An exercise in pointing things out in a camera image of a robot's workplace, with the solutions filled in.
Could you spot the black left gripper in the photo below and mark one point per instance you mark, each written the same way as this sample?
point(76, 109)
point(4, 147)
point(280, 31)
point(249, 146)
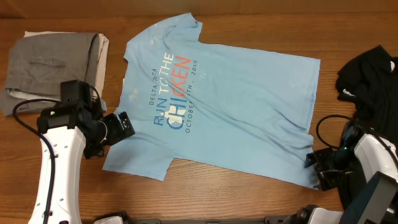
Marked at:
point(118, 132)

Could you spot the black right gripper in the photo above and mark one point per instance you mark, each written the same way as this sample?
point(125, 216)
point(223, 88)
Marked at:
point(329, 180)

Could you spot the light blue printed t-shirt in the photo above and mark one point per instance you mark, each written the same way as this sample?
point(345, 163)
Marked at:
point(241, 109)

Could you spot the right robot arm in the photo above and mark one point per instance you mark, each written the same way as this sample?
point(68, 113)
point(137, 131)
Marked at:
point(364, 171)

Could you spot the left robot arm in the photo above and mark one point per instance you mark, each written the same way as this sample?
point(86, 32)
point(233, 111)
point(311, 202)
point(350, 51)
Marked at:
point(73, 129)

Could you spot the black t-shirt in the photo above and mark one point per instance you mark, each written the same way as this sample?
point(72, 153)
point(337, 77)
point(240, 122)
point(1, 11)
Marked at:
point(370, 82)

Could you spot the folded grey trousers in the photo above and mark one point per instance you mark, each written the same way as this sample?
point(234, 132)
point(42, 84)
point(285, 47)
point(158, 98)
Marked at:
point(38, 64)

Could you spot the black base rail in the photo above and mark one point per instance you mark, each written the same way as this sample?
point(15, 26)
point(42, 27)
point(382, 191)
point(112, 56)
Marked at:
point(123, 218)

